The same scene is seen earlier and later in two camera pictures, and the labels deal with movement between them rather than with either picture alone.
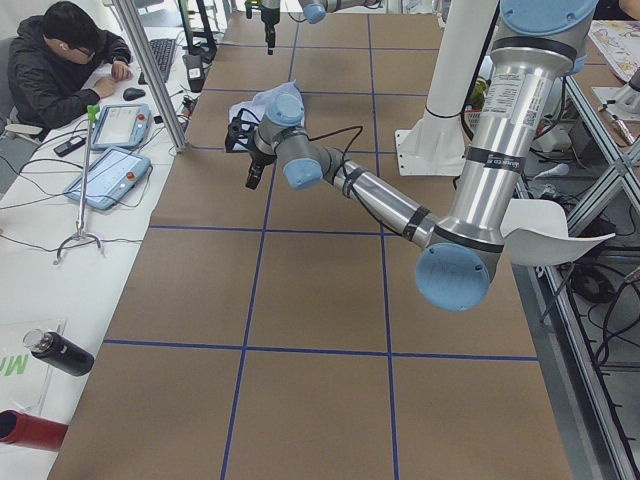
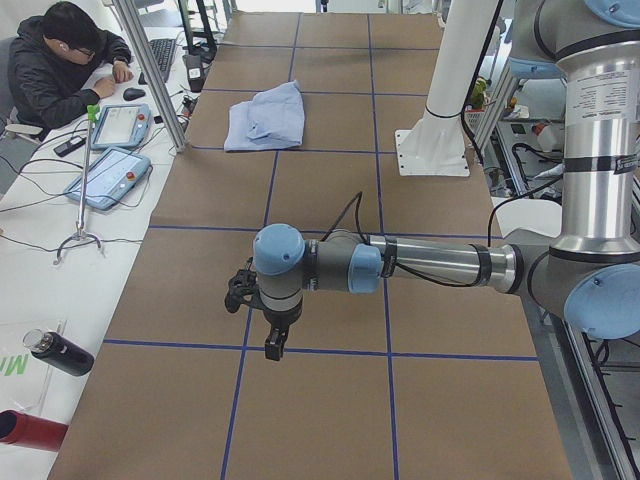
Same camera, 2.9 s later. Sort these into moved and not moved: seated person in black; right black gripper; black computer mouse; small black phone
Moved: right black gripper
Not moved: seated person in black; black computer mouse; small black phone
